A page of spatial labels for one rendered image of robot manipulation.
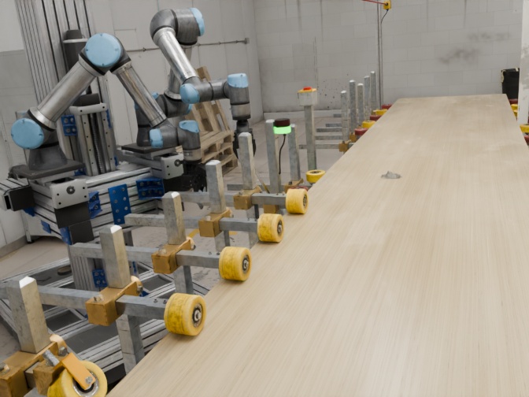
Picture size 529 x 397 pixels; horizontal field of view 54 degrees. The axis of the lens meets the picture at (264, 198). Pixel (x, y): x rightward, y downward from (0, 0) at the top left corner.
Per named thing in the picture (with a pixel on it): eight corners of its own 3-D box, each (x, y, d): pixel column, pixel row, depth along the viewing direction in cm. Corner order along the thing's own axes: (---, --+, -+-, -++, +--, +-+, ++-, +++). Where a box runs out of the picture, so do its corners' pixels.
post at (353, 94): (352, 154, 344) (349, 80, 330) (353, 153, 347) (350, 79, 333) (357, 154, 342) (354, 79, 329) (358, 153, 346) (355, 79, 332)
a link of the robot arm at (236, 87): (239, 72, 201) (251, 72, 194) (242, 102, 204) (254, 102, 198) (221, 75, 197) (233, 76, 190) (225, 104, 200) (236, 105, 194)
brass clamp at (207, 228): (197, 236, 154) (196, 220, 153) (218, 221, 166) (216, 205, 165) (216, 238, 152) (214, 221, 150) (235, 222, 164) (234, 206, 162)
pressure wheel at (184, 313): (187, 306, 112) (174, 339, 107) (173, 285, 107) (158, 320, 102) (212, 309, 110) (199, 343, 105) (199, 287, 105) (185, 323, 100)
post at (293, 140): (294, 231, 235) (286, 124, 221) (297, 228, 238) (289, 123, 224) (301, 231, 234) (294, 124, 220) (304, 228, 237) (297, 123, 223)
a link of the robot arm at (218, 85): (201, 80, 205) (214, 81, 196) (225, 77, 210) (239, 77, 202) (203, 101, 207) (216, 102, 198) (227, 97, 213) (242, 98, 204)
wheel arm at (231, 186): (227, 192, 237) (226, 183, 236) (230, 190, 240) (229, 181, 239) (319, 194, 221) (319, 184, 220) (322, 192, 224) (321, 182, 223)
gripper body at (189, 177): (190, 184, 220) (186, 157, 216) (208, 185, 217) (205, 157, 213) (180, 190, 213) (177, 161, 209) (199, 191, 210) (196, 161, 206)
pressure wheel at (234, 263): (220, 243, 126) (234, 249, 134) (216, 276, 125) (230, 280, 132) (243, 245, 124) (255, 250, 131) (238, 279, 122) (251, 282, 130)
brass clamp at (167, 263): (151, 272, 132) (148, 254, 131) (178, 252, 144) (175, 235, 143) (172, 275, 130) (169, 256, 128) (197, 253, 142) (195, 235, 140)
